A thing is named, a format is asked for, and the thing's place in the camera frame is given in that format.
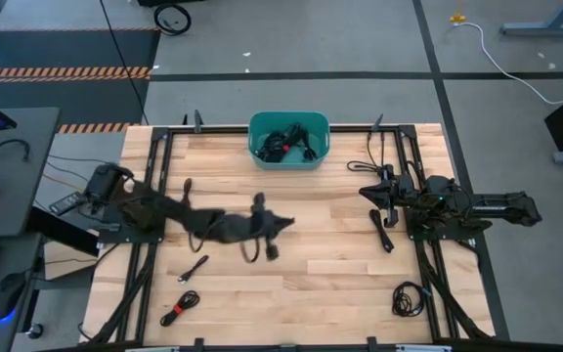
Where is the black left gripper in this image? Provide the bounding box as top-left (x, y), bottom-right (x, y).
top-left (249, 192), bottom-right (296, 261)

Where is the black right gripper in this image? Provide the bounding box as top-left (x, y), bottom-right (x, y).
top-left (359, 164), bottom-right (417, 229)

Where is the black cable with red tie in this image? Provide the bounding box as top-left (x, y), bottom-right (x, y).
top-left (159, 289), bottom-right (201, 328)
top-left (254, 127), bottom-right (295, 164)

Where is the teal plastic bin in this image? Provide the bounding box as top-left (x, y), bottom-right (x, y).
top-left (247, 110), bottom-right (331, 172)

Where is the black remote control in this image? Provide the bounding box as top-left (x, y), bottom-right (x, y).
top-left (48, 191), bottom-right (87, 217)

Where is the black flat bar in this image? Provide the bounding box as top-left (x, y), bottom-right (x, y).
top-left (26, 207), bottom-right (100, 258)

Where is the gray table foot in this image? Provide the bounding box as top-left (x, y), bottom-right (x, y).
top-left (499, 0), bottom-right (563, 37)

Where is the black hazard-striped floor mat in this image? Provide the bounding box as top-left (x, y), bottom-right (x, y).
top-left (0, 27), bottom-right (161, 134)

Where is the black computer mouse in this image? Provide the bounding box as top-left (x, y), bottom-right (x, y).
top-left (0, 272), bottom-right (27, 322)

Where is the black aluminium table frame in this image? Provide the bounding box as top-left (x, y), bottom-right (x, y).
top-left (85, 110), bottom-right (498, 352)

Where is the white floor cable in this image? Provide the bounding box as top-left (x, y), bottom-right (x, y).
top-left (452, 21), bottom-right (563, 106)

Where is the long black floor cable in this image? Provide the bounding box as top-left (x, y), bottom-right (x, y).
top-left (98, 0), bottom-right (150, 126)

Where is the coiled black floor cable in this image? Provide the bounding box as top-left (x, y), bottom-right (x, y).
top-left (152, 2), bottom-right (193, 37)

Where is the curved black cable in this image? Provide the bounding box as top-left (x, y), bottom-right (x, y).
top-left (0, 138), bottom-right (31, 163)

